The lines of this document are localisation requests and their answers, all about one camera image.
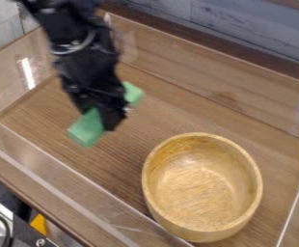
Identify yellow tag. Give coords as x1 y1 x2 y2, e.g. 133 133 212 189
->
30 214 48 235

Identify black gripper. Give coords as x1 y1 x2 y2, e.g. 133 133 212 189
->
53 35 128 131

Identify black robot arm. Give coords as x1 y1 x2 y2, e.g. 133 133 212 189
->
14 0 128 131

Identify brown wooden bowl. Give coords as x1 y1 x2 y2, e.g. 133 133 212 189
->
141 132 263 243

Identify green rectangular block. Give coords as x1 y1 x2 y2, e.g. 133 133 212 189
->
67 82 144 148

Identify clear acrylic barrier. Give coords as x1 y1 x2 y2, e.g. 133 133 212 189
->
0 123 193 247

